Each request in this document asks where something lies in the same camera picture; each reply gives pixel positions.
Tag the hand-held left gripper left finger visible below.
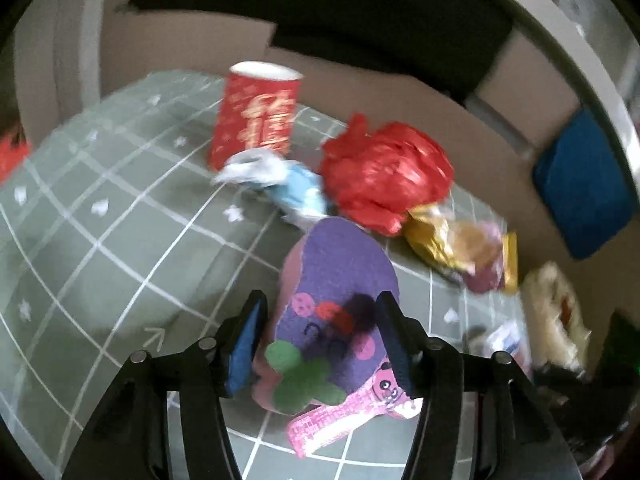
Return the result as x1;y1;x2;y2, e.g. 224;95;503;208
60;290;271;480

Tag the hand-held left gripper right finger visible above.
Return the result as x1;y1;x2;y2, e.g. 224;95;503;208
375;291;583;480

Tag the purple felt toy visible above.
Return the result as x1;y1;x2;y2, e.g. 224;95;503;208
252;216;426;460

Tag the yellow snack packet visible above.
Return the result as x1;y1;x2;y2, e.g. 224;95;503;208
452;221;521;295

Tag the beige plastic bag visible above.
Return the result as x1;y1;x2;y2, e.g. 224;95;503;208
521;261;593;376

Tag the small white packet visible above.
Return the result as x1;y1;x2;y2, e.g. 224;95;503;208
481;319;532;378

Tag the gold foil wrapper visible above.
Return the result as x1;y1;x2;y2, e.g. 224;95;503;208
403;205;466;272

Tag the white blue crumpled wrapper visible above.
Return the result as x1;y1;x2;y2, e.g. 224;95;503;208
212;150;332;227

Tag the red plastic bag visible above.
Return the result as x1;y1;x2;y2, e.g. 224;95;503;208
319;114;456;237

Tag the green grid mat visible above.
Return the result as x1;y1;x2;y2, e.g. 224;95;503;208
0;70;531;480

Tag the red paper cup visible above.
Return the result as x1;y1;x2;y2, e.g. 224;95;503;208
206;61;305;171

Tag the blue cushion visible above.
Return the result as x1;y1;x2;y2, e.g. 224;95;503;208
532;109;635;261

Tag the red object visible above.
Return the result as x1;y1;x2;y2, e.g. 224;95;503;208
0;127;30;183

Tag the white table frame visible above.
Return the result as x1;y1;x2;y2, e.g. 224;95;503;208
14;0;108;143

